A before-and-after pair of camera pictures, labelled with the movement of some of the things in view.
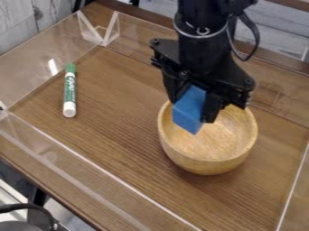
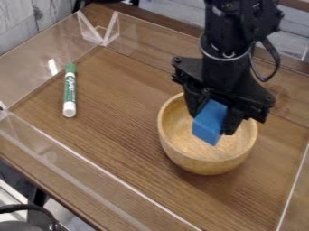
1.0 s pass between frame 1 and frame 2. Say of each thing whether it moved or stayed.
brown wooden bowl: stayed
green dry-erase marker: stayed
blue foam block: moved
